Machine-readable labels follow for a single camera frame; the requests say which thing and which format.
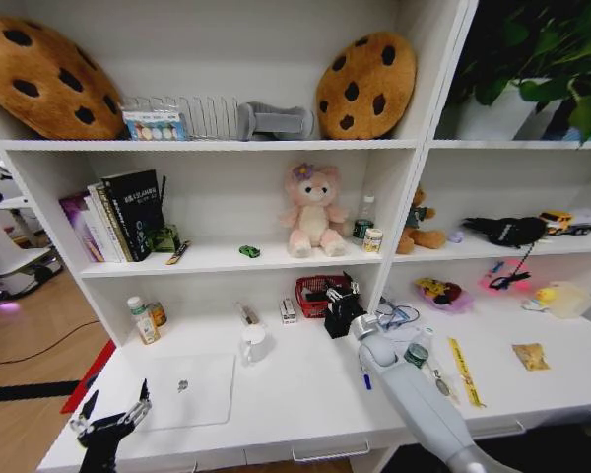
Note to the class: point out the black book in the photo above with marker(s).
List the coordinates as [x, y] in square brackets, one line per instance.
[135, 212]

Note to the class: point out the small purple object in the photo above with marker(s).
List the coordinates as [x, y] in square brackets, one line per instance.
[456, 236]

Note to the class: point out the lying bottle green label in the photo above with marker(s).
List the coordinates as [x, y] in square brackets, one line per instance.
[418, 351]

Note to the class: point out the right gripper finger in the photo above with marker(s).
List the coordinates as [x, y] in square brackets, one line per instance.
[334, 292]
[353, 285]

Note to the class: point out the yellow toy truck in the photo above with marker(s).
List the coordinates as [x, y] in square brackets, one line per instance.
[559, 221]

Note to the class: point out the white wheeled robot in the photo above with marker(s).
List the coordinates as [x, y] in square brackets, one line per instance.
[5, 236]

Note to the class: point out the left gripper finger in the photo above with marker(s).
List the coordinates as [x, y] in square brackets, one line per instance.
[140, 404]
[85, 416]

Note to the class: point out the white book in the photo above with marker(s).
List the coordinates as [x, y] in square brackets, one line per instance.
[104, 222]

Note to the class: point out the plush flower bouquet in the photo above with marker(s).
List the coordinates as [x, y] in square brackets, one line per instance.
[443, 293]

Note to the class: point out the white plant pot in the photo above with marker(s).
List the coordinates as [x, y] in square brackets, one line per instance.
[502, 115]

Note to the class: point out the clear water bottle green label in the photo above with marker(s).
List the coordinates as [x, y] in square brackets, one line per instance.
[363, 222]

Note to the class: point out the yellow rubber duck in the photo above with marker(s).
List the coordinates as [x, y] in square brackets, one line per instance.
[544, 297]

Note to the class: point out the small orange jar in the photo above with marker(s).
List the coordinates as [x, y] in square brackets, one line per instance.
[157, 314]

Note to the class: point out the yellow black flat strip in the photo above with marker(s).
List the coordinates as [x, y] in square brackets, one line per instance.
[178, 252]

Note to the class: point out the orange juice bottle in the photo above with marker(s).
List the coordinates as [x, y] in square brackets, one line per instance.
[143, 320]

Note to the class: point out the green leafy plant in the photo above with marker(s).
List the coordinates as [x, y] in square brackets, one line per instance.
[546, 54]

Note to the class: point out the small white box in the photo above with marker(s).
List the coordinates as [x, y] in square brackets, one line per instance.
[288, 311]

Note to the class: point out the small brown cookie pillow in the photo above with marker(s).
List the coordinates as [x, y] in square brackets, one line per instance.
[369, 88]

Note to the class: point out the white mug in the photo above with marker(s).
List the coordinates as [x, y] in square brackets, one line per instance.
[257, 345]

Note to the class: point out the purple book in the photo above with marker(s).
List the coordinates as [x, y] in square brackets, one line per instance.
[81, 222]

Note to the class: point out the yellow snack packet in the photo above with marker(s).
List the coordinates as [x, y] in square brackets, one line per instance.
[530, 357]

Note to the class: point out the red mesh basket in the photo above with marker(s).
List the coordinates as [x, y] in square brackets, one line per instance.
[309, 290]

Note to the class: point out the black cloth bag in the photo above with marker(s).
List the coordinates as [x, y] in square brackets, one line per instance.
[509, 230]

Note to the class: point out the yellow printed ruler strip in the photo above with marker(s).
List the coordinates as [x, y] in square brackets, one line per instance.
[465, 372]

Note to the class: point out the green toy car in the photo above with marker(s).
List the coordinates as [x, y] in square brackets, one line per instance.
[249, 250]

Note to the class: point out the grey neck pillow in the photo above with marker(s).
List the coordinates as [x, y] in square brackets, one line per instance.
[276, 120]

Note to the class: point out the white shelf unit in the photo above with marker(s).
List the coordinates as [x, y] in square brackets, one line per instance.
[256, 157]

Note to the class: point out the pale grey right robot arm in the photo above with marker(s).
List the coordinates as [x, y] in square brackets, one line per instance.
[413, 394]

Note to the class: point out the brown teddy bear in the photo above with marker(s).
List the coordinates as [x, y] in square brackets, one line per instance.
[418, 231]

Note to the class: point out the pink round toy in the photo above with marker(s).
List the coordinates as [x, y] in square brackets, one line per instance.
[514, 276]

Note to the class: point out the pink plush animal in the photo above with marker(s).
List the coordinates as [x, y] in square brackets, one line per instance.
[315, 217]

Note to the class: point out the small yellow labelled jar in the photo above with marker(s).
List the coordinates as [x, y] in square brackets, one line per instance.
[373, 241]

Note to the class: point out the blue pen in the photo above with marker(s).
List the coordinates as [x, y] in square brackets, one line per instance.
[366, 379]

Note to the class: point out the translucent plastic bag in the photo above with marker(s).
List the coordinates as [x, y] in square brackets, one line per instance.
[573, 298]

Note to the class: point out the large brown cookie pillow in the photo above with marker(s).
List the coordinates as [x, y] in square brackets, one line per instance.
[39, 79]

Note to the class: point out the box of pastel eggs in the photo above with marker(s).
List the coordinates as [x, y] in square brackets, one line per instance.
[153, 126]

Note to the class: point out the black floor strip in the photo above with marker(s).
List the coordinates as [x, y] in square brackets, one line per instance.
[24, 390]

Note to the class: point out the white laptop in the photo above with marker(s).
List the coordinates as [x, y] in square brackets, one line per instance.
[197, 394]

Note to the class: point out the white rounded object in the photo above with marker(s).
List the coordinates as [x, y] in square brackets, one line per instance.
[587, 216]

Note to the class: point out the green patterned box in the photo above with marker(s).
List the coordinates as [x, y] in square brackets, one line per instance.
[161, 239]

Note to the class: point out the brown stick packet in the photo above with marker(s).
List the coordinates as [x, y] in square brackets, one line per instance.
[248, 313]

